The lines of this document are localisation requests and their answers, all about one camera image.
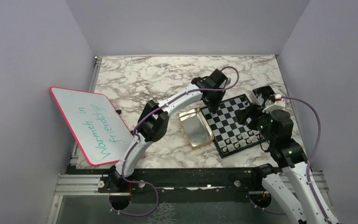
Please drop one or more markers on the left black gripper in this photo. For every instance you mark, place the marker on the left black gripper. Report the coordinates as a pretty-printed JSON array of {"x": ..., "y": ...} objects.
[{"x": 215, "y": 105}]

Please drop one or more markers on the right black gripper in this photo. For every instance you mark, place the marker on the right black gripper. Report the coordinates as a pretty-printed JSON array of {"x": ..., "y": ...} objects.
[{"x": 253, "y": 111}]

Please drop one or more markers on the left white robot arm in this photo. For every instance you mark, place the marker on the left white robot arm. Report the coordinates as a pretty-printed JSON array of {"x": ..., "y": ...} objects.
[{"x": 153, "y": 122}]

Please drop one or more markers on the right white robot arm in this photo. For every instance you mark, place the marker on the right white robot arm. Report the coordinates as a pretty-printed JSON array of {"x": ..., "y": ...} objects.
[{"x": 305, "y": 203}]

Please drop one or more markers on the white box of black pieces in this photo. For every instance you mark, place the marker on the white box of black pieces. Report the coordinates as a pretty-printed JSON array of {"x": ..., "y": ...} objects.
[{"x": 262, "y": 96}]

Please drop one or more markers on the gold metal tin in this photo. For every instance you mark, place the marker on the gold metal tin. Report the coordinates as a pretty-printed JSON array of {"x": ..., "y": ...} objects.
[{"x": 196, "y": 128}]

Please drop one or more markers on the black white chessboard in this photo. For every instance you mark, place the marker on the black white chessboard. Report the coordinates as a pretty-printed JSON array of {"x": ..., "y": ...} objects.
[{"x": 224, "y": 125}]

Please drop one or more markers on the red framed whiteboard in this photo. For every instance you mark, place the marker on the red framed whiteboard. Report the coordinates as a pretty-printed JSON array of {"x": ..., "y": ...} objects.
[{"x": 97, "y": 127}]

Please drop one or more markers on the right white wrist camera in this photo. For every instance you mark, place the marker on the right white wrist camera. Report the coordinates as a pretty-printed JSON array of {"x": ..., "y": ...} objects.
[{"x": 278, "y": 103}]

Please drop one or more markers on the black table front rail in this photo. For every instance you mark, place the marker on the black table front rail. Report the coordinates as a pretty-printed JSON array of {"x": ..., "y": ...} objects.
[{"x": 178, "y": 185}]

